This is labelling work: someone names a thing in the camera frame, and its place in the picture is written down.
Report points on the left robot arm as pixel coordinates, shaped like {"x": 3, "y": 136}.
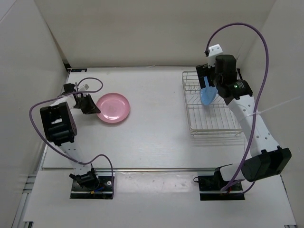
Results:
{"x": 60, "y": 129}

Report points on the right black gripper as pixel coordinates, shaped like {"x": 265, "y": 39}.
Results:
{"x": 203, "y": 71}

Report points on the wire dish rack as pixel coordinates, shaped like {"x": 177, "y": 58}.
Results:
{"x": 214, "y": 119}

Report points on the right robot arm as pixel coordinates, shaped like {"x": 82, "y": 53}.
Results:
{"x": 268, "y": 158}

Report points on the blue plate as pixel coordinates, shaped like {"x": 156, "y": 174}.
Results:
{"x": 207, "y": 92}

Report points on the white cable tie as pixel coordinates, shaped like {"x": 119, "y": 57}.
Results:
{"x": 275, "y": 106}

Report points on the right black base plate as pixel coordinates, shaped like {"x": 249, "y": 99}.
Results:
{"x": 210, "y": 190}

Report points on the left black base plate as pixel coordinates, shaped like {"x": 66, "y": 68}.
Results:
{"x": 102, "y": 190}

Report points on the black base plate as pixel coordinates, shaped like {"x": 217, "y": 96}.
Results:
{"x": 210, "y": 190}
{"x": 102, "y": 190}

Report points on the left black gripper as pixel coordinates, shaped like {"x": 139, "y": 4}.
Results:
{"x": 92, "y": 108}

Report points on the pink plate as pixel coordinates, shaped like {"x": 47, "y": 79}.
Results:
{"x": 114, "y": 108}

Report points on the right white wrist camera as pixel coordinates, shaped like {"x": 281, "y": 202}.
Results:
{"x": 211, "y": 54}

